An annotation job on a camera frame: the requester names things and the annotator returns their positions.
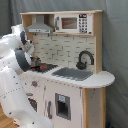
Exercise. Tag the black toy stovetop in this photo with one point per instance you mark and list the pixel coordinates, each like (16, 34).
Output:
(43, 67)

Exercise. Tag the toy oven door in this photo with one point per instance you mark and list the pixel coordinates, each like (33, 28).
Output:
(32, 101)

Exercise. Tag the small silver pot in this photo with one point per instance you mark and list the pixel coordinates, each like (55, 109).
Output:
(35, 61)

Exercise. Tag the grey ice dispenser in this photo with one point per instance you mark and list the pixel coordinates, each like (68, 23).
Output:
(63, 108)

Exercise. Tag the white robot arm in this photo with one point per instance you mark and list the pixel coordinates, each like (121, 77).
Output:
(15, 51)

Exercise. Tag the grey toy sink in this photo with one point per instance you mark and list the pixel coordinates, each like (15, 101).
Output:
(73, 74)

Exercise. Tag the wooden toy kitchen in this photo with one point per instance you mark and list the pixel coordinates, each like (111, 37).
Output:
(87, 97)

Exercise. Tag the toy microwave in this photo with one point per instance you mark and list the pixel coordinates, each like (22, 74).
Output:
(74, 23)

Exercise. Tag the grey range hood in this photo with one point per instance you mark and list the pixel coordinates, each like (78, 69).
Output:
(41, 23)

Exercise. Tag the black toy faucet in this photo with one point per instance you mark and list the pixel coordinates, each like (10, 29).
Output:
(82, 65)

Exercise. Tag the grey cupboard door handle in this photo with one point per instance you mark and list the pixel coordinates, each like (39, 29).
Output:
(49, 110)

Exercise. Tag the right red stove knob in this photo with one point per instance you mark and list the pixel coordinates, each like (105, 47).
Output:
(34, 83)

